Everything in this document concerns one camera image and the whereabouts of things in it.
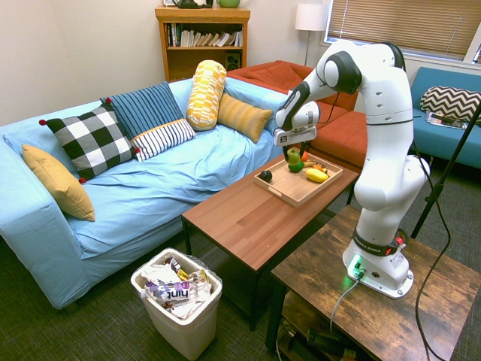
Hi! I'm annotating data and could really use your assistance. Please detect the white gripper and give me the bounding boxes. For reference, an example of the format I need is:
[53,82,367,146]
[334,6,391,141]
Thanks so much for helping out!
[273,126,319,162]

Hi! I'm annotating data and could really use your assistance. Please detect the light wooden tray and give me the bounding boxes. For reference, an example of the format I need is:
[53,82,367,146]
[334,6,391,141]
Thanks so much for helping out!
[253,152,344,208]

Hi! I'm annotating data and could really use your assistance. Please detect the yellow lemon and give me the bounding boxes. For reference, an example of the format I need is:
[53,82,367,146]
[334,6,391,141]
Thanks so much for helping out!
[305,168,330,184]

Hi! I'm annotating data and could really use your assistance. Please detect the overripe spotted banana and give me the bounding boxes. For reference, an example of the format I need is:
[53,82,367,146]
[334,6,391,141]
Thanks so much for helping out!
[302,159,331,176]

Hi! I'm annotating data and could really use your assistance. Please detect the orange sofa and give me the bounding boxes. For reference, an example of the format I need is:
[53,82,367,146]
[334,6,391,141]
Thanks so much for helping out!
[226,59,369,174]

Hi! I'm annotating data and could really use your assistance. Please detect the mustard striped pillow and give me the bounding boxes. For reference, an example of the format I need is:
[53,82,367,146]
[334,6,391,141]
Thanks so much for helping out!
[216,93,274,144]

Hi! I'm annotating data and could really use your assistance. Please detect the reddish wooden coffee table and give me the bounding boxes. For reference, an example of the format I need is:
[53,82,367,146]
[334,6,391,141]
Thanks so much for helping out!
[181,150,362,332]

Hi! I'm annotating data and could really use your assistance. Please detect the yellow patterned bolster pillow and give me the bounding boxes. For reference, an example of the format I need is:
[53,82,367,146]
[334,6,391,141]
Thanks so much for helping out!
[186,59,228,132]

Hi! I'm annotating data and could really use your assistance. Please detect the navy white striped pillow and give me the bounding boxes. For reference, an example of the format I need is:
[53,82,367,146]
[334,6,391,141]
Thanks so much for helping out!
[130,118,197,163]

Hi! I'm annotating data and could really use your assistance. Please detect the white shade floor lamp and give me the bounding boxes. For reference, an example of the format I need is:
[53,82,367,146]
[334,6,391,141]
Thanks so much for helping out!
[295,3,330,68]

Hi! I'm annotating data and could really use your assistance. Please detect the teal sofa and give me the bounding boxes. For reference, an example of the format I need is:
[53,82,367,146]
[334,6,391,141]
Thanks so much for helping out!
[409,66,481,170]

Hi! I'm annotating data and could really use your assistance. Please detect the light blue sofa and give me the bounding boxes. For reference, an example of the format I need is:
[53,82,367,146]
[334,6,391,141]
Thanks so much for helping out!
[0,77,290,311]

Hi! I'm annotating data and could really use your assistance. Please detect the magazine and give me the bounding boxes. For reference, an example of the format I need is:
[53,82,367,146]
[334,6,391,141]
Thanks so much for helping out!
[425,111,469,130]

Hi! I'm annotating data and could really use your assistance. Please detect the blue striped pillow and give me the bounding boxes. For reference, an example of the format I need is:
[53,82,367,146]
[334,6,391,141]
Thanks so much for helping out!
[99,81,185,141]

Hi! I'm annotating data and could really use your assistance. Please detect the wooden bookshelf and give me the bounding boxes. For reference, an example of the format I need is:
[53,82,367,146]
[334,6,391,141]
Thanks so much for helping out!
[154,6,252,83]

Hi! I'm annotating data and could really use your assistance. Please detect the brown window blinds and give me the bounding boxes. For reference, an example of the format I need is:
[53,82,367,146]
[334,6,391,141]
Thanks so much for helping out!
[325,0,481,63]

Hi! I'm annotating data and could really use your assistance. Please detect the black white chevron pillow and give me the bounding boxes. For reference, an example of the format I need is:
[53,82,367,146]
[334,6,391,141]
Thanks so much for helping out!
[419,85,481,123]

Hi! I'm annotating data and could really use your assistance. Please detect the black white shelf ornament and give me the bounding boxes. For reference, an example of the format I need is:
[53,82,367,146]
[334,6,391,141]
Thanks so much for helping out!
[175,0,214,9]

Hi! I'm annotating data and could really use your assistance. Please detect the clear bottle purple label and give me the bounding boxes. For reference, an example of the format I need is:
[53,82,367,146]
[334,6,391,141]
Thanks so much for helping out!
[140,280,213,306]

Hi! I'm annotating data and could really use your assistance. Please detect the rustic dark wood side table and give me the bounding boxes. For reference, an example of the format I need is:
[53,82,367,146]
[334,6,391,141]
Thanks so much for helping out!
[265,205,481,361]

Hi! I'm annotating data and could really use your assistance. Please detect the black white checkered pillow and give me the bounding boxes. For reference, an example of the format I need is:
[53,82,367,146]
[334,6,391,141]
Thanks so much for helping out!
[38,97,141,184]

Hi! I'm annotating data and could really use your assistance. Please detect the white trash bin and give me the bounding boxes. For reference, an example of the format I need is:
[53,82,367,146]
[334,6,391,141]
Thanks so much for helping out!
[130,247,223,361]

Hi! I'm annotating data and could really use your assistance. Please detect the plain mustard pillow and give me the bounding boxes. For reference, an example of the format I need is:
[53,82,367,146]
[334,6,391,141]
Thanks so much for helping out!
[21,144,96,223]

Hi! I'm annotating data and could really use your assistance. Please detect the black camera stand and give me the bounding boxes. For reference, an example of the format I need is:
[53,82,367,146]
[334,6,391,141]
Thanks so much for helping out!
[410,111,481,240]

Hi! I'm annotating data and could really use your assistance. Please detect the grey base cable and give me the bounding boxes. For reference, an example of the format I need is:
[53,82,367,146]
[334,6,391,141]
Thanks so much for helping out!
[328,276,364,335]

